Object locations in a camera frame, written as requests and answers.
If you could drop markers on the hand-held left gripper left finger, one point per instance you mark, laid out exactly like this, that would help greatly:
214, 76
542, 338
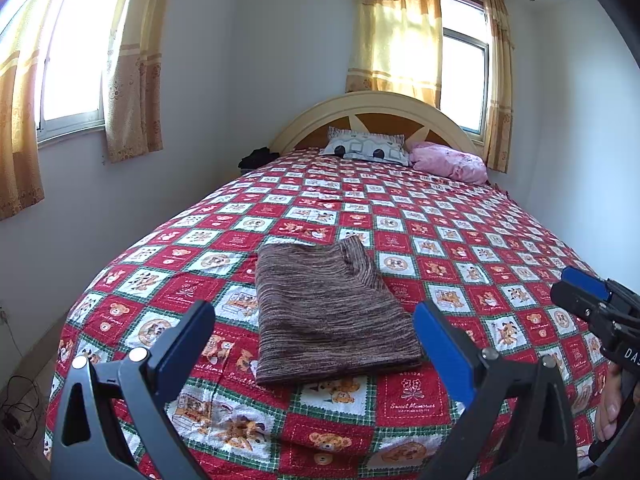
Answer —
185, 342

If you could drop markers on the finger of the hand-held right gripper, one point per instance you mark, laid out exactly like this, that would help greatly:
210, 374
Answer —
585, 280
570, 300

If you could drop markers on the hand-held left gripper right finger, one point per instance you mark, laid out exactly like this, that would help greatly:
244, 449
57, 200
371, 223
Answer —
442, 345

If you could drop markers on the brown knitted sweater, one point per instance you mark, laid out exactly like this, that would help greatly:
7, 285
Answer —
330, 320

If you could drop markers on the person's right hand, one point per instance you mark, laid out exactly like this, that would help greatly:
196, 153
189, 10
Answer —
610, 405

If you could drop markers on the red checked printed blanket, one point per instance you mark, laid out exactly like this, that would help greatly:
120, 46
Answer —
450, 240

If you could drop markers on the pink pillow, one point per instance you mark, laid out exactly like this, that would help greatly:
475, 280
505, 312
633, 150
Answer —
450, 162

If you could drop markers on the dark power strip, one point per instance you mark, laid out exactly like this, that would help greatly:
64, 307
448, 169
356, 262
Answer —
12, 425

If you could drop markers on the dark cloth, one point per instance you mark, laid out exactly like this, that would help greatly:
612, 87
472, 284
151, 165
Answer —
257, 157

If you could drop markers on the grey white patterned pillow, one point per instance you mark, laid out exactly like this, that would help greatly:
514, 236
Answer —
365, 147

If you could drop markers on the small sliding window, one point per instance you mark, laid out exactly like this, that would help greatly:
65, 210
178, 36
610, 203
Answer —
462, 75

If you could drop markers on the cream wooden bed headboard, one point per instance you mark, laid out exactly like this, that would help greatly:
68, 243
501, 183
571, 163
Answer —
375, 102

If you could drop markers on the large sliding window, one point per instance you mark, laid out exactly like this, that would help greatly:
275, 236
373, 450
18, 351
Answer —
75, 60

